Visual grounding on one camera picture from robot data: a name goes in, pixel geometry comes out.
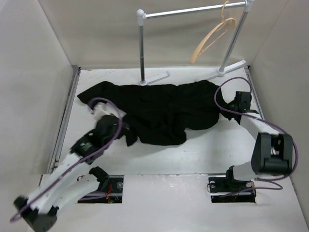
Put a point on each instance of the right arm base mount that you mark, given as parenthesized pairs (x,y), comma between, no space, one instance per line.
(223,190)

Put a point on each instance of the beige wooden clothes hanger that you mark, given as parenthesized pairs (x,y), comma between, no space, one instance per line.
(214,35)

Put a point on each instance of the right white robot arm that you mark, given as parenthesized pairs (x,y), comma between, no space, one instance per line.
(273,150)

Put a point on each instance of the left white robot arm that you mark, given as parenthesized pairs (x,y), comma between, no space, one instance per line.
(75,179)

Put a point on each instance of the black trousers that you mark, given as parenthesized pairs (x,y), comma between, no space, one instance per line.
(159,114)

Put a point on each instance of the white metal clothes rack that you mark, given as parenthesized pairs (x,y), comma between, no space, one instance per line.
(224,68)

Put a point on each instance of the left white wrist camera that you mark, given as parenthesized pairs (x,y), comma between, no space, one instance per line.
(102,109)

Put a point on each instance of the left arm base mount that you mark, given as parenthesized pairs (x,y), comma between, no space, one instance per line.
(113,192)

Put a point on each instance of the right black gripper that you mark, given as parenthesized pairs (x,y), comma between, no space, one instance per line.
(231,102)

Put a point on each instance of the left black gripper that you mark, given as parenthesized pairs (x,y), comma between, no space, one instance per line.
(124,129)

